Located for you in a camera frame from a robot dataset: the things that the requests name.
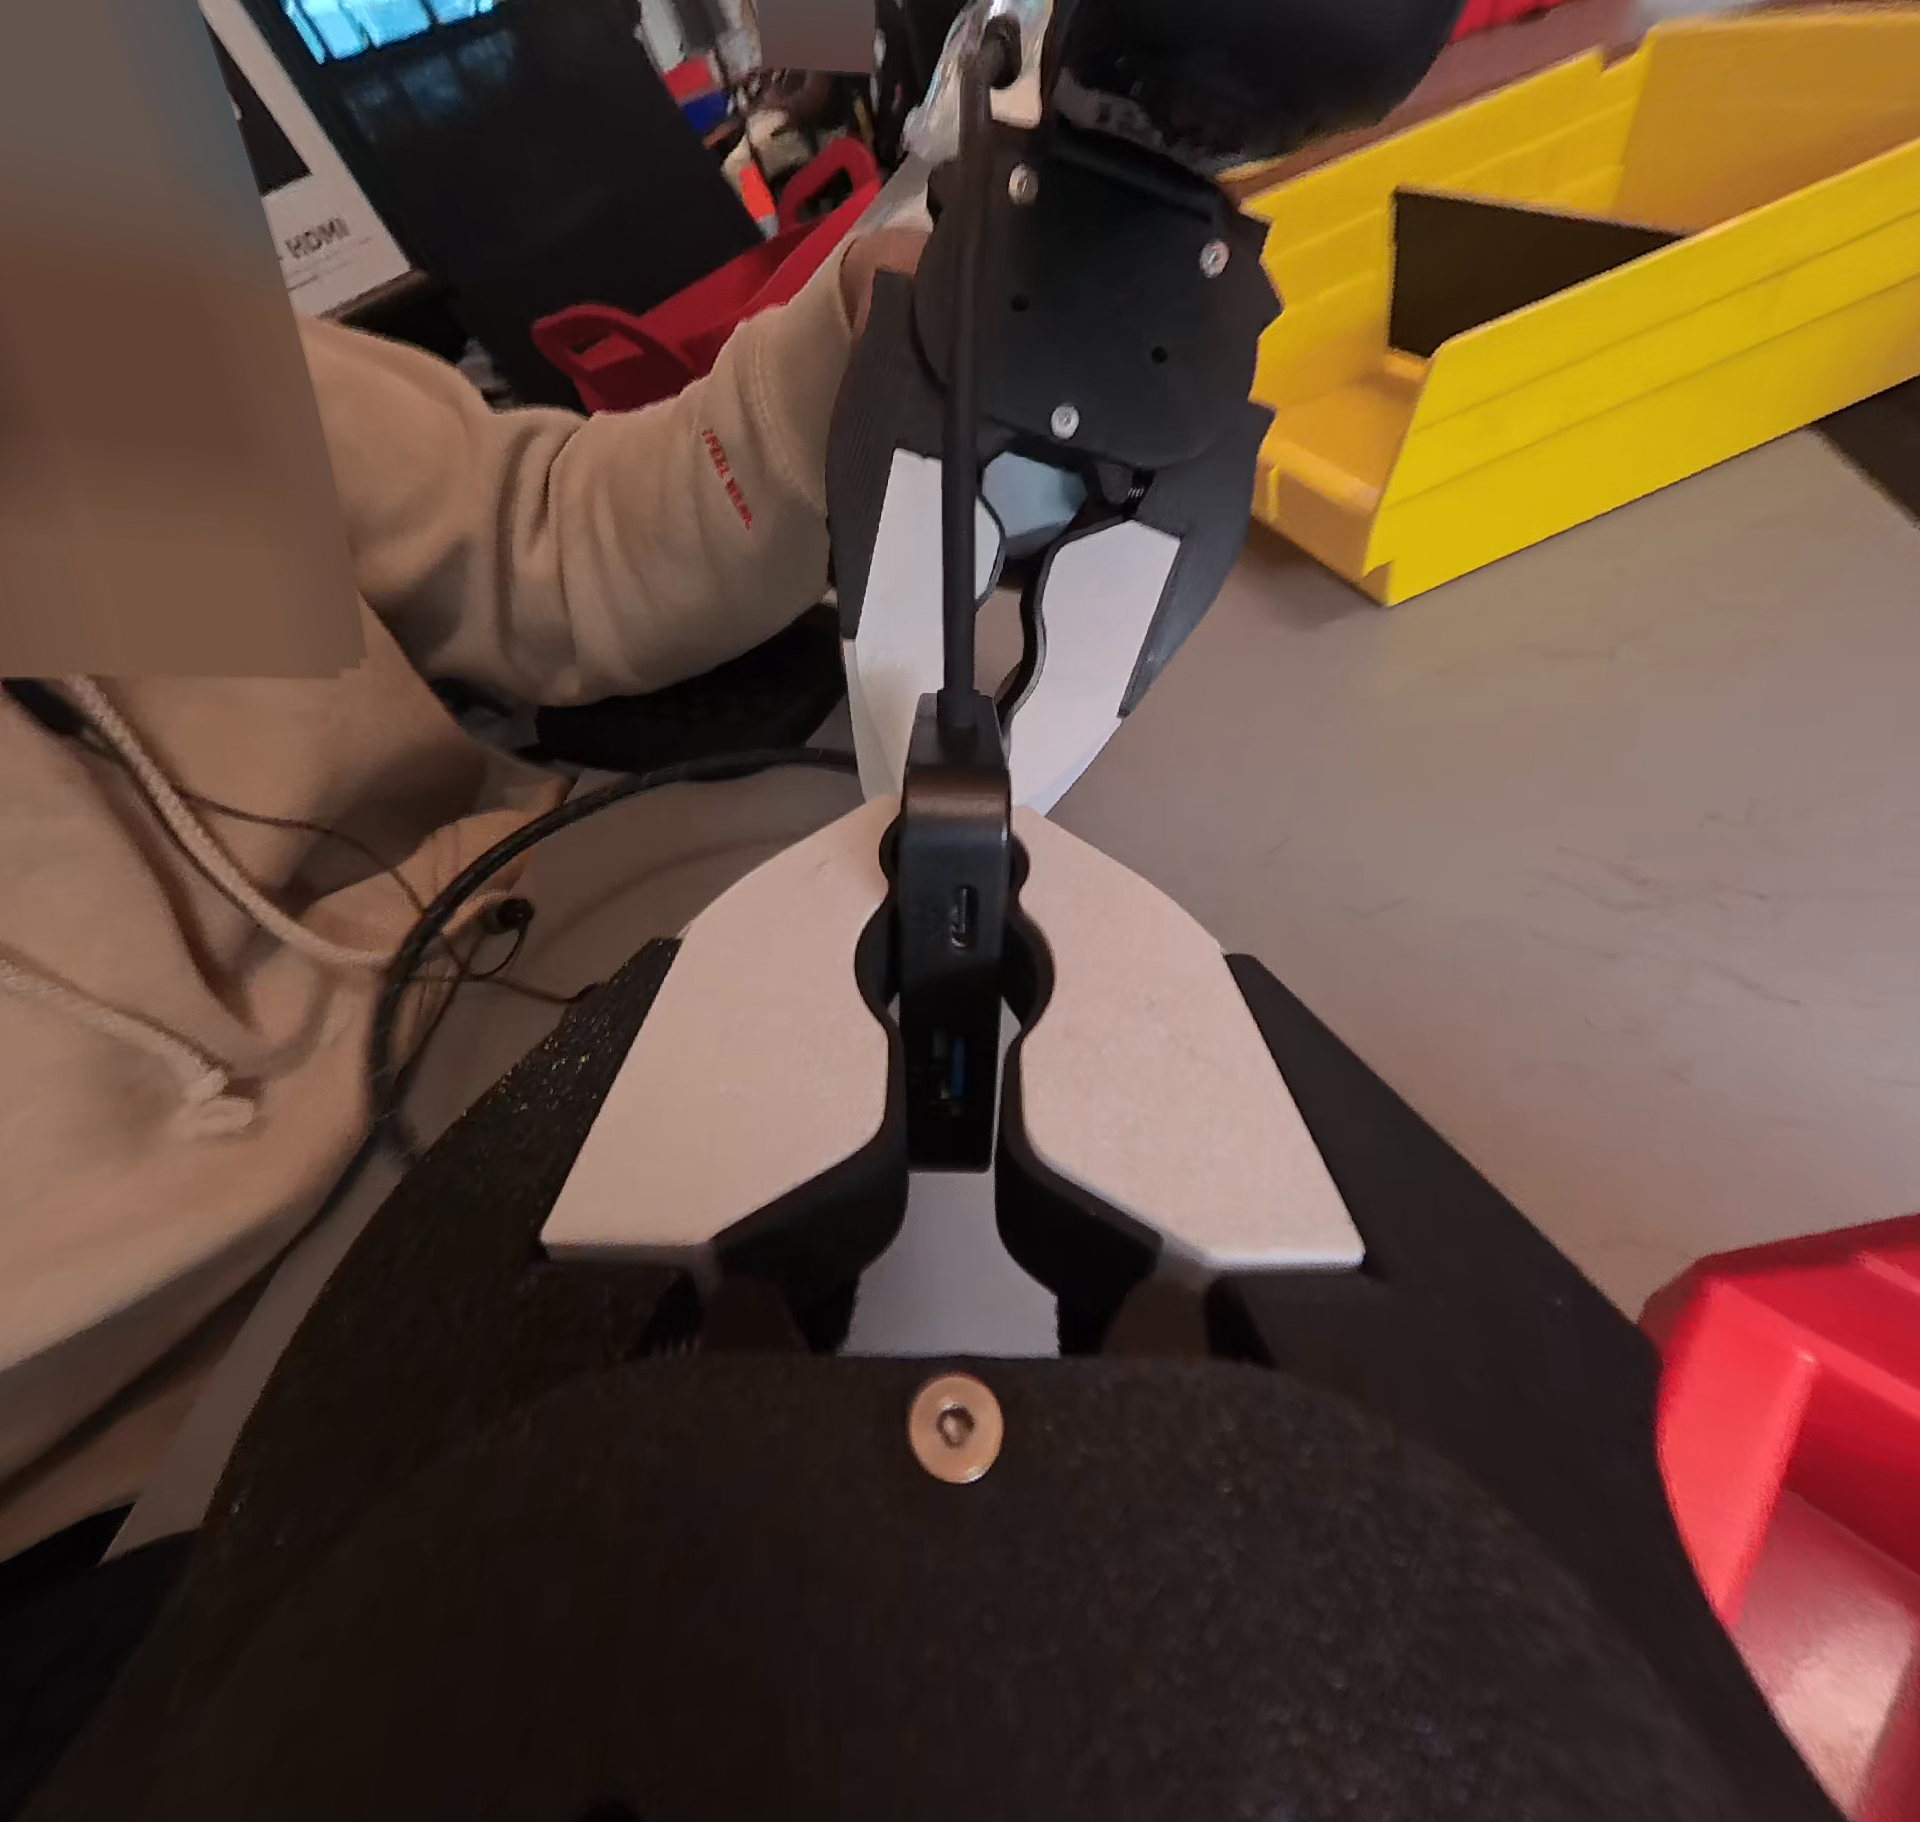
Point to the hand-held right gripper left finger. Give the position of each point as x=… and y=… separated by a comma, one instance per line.
x=735, y=1057

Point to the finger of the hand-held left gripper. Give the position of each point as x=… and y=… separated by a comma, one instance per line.
x=1102, y=623
x=901, y=577

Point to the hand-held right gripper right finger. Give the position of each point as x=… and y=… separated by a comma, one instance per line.
x=1186, y=1087

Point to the yellow plastic bin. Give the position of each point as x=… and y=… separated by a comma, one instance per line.
x=1575, y=458

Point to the red plastic bin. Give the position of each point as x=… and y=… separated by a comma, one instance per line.
x=1800, y=1553

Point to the black mesh armrest pad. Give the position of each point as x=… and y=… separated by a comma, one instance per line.
x=676, y=712

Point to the black bin divider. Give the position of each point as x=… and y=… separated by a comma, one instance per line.
x=1486, y=277

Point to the person in beige hoodie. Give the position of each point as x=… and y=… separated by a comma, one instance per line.
x=151, y=1102

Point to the black framed marker sign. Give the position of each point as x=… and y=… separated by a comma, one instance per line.
x=337, y=241

